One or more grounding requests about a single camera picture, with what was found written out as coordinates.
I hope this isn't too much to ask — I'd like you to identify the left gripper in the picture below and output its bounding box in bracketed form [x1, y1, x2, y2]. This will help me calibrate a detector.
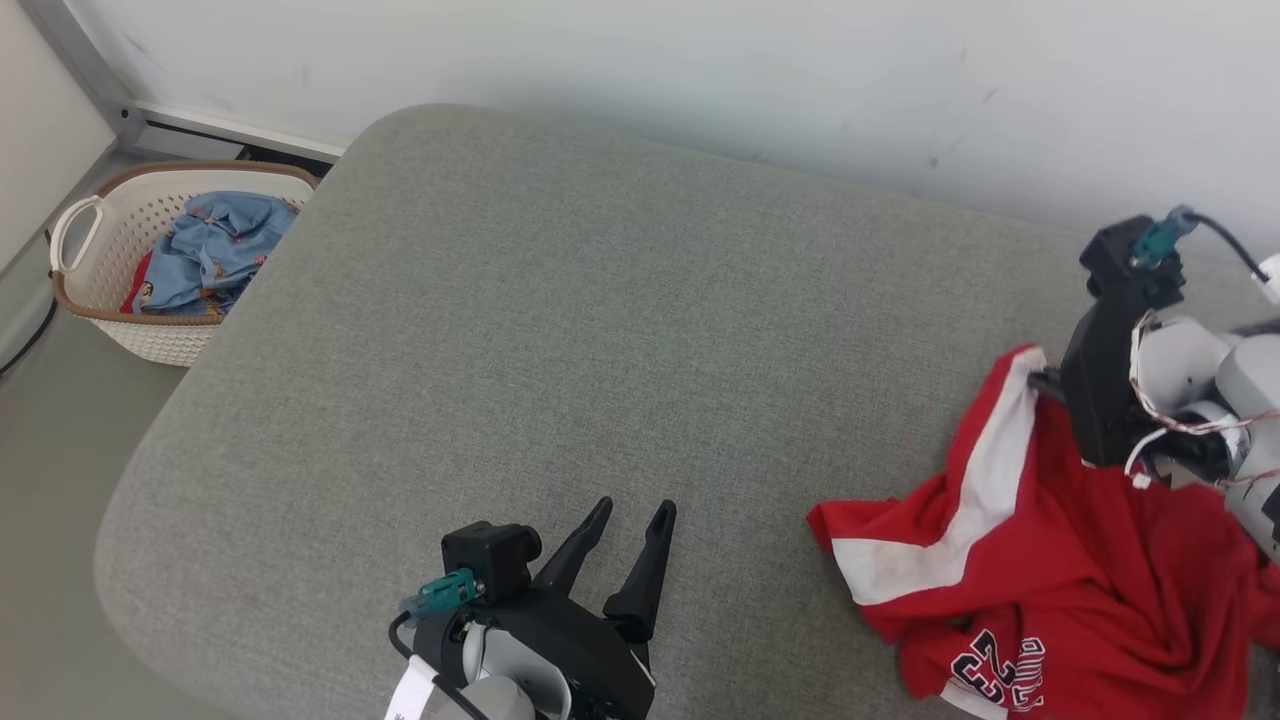
[412, 497, 679, 720]

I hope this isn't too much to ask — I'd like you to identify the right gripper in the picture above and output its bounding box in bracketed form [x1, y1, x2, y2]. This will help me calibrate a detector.
[1027, 294, 1167, 469]

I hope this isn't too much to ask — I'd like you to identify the red basketball jersey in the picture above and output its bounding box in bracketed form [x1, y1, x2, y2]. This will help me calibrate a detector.
[807, 345, 1280, 720]

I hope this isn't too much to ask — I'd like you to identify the light blue printed garment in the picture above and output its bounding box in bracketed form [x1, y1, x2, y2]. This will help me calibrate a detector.
[140, 192, 299, 319]

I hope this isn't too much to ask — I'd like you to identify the red printed garment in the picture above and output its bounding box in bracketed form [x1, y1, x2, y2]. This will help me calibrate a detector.
[120, 250, 161, 315]

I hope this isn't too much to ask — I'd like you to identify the grey fabric sofa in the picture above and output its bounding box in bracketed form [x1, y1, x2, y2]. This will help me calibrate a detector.
[95, 103, 1280, 720]

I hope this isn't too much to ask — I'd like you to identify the white laundry basket brown rim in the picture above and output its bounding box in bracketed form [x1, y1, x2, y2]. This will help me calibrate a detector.
[48, 160, 321, 368]

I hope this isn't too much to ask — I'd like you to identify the twisted red white wire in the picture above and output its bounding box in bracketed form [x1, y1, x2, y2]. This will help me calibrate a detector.
[1125, 310, 1280, 491]

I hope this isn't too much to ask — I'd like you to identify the teal cable connector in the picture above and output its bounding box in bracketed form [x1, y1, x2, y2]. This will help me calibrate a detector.
[1132, 205, 1199, 269]
[400, 568, 481, 617]

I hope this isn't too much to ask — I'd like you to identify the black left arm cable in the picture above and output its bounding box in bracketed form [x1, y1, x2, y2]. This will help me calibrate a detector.
[388, 608, 493, 720]

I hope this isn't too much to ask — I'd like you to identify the white printed cable tag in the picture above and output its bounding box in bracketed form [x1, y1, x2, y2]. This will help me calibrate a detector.
[385, 655, 442, 720]

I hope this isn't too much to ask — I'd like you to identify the wall skirting board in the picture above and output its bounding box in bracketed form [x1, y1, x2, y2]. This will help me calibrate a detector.
[130, 100, 347, 166]

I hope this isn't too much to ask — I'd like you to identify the black floor cable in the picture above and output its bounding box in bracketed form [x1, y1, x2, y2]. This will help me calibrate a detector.
[0, 230, 59, 379]

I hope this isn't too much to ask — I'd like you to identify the grey corner wall trim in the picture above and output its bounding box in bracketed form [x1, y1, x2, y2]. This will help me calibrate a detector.
[20, 0, 141, 151]

